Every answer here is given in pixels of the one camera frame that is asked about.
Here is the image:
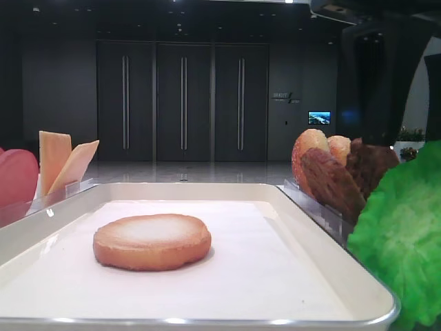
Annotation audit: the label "front brown meat patty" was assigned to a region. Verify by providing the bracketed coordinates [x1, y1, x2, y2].
[300, 148, 366, 225]

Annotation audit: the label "leaning yellow cheese slice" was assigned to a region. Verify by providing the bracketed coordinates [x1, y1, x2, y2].
[48, 140, 99, 194]

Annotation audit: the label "clear acrylic rack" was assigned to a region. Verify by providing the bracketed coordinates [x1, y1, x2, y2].
[283, 179, 353, 248]
[1, 179, 97, 228]

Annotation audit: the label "potted flowering plants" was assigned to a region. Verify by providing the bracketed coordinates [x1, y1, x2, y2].
[394, 126, 425, 163]

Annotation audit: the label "white rectangular tray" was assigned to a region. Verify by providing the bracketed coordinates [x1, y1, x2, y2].
[1, 183, 400, 330]

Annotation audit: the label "green lettuce leaf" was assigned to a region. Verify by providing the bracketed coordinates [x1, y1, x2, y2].
[347, 141, 440, 330]

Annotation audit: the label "dark double door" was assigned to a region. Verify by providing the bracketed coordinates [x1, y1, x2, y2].
[157, 44, 211, 161]
[215, 45, 268, 162]
[97, 41, 153, 161]

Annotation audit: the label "right dark double door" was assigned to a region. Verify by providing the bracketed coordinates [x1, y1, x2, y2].
[215, 45, 268, 162]

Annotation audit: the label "small wall display screen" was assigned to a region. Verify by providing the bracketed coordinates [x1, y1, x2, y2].
[308, 111, 331, 125]

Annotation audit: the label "front red tomato slice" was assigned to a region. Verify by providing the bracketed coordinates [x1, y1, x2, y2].
[0, 149, 39, 208]

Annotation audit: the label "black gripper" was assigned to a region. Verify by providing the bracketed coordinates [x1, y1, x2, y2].
[309, 0, 441, 146]

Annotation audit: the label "brown meat patty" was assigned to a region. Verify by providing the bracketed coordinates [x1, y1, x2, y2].
[346, 138, 400, 200]
[300, 148, 366, 225]

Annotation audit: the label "round bread slice on tray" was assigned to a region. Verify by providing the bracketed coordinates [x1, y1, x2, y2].
[93, 214, 212, 271]

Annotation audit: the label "middle dark double door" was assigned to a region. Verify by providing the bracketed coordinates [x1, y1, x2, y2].
[157, 44, 211, 161]

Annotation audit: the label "left dark double door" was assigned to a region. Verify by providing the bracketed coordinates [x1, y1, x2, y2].
[97, 41, 153, 161]

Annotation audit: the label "rear brown meat patty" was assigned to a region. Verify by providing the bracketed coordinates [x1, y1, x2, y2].
[346, 138, 400, 200]

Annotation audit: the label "wall sign lettering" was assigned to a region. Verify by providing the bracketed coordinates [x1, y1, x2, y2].
[271, 92, 300, 104]

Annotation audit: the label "upright yellow cheese slice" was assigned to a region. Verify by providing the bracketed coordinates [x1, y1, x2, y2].
[39, 131, 72, 196]

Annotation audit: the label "left clear acrylic rack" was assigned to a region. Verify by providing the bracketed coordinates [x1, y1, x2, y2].
[1, 179, 97, 228]

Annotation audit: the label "right clear acrylic rack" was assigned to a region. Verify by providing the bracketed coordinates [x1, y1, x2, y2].
[283, 179, 353, 248]

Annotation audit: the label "right standing bread slice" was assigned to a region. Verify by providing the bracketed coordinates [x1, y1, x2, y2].
[327, 135, 351, 166]

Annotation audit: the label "white tray liner paper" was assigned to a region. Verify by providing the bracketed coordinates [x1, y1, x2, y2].
[1, 201, 353, 321]

